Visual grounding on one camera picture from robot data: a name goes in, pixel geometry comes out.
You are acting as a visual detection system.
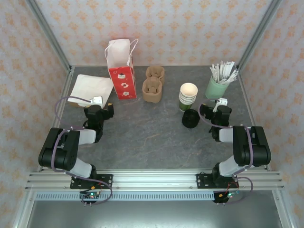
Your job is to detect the brown cardboard carrier stack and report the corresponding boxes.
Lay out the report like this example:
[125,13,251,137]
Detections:
[142,91,163,104]

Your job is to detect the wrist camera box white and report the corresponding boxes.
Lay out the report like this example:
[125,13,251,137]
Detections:
[90,95,105,108]
[213,97,228,113]

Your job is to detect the aluminium frame post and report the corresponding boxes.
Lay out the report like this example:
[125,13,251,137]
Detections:
[237,0,284,71]
[25,0,73,73]

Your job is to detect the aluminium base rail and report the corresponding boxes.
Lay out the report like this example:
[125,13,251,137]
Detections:
[25,170,285,190]

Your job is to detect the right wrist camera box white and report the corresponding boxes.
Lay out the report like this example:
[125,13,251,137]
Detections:
[213,97,228,113]

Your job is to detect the red paper gift bag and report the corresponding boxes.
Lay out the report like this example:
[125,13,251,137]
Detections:
[104,38,139,100]

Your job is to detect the aluminium lower frame bar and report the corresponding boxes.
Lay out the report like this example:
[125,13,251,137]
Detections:
[13,190,36,228]
[272,190,294,228]

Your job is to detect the black plastic cup lid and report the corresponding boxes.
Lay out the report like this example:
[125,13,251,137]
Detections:
[182,109,200,124]

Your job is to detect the brown cardboard cup carrier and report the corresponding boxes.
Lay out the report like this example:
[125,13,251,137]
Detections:
[142,66,166,97]

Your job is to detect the mint green straw holder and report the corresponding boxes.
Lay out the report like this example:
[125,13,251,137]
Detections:
[205,75,230,102]

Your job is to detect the grey slotted cable duct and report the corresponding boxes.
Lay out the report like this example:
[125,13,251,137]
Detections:
[34,191,217,201]

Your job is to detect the green paper cup stack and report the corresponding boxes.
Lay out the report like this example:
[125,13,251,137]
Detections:
[178,91,197,113]

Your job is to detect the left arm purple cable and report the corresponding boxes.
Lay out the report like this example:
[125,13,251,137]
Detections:
[51,95,113,206]

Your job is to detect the grey metal panel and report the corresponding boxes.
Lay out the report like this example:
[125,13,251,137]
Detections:
[26,200,283,228]

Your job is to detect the small circuit board green LED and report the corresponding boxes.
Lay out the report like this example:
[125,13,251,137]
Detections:
[80,191,100,199]
[218,191,240,199]

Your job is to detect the white paper napkin stack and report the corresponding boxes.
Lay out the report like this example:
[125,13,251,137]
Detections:
[67,74,114,110]

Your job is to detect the brown napkin tray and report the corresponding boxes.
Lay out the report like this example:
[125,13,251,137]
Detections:
[68,101,86,109]

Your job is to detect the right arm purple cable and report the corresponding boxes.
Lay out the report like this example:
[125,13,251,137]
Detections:
[199,98,254,205]

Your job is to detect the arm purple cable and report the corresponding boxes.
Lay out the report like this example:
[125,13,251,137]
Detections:
[199,98,254,205]
[51,95,113,206]

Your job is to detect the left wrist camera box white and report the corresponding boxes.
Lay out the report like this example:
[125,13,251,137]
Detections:
[90,95,105,108]

